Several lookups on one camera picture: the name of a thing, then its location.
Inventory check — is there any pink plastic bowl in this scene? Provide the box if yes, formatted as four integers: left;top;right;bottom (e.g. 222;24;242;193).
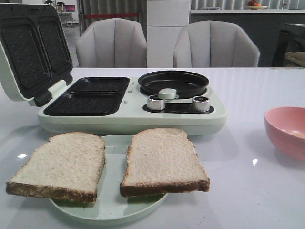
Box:
264;106;305;161

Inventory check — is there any left silver control knob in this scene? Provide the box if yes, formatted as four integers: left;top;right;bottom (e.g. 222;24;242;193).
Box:
147;94;165;111

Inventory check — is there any fruit bowl on counter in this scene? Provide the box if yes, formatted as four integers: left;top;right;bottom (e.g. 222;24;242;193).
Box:
246;0;268;10

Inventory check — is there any grey counter with white top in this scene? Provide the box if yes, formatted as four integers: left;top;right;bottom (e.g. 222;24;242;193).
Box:
191;9;305;67

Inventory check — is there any silver control knob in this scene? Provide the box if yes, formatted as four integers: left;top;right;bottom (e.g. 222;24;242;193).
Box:
147;94;165;111
192;96;210;112

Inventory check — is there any right grey upholstered chair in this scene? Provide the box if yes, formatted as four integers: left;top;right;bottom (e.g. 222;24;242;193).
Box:
173;21;260;68

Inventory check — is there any left grey upholstered chair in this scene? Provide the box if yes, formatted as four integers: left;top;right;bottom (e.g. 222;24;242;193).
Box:
76;18;147;68

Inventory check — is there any beige cushion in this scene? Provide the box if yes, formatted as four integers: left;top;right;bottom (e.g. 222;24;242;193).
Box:
285;52;305;67

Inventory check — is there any mint green round plate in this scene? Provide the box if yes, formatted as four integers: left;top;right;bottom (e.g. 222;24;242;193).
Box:
51;135;167;225

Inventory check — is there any grey upholstered chair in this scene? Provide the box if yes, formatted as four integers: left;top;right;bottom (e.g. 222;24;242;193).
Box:
76;18;147;68
173;21;260;68

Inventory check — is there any black round frying pan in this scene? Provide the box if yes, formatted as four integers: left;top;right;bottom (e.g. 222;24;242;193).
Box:
138;70;209;99

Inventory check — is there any mint green breakfast maker lid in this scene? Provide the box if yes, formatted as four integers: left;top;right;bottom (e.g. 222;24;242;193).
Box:
0;3;73;106

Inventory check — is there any right silver control knob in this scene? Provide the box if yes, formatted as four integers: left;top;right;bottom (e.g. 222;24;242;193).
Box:
192;96;210;112

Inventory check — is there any dark washing machine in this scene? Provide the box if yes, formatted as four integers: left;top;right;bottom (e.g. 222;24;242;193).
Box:
272;23;305;67

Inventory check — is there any white refrigerator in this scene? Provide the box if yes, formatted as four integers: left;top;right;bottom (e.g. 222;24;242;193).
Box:
147;0;191;68

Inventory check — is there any white bread slice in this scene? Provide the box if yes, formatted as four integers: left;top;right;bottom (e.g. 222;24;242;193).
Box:
6;132;105;203
120;128;210;197

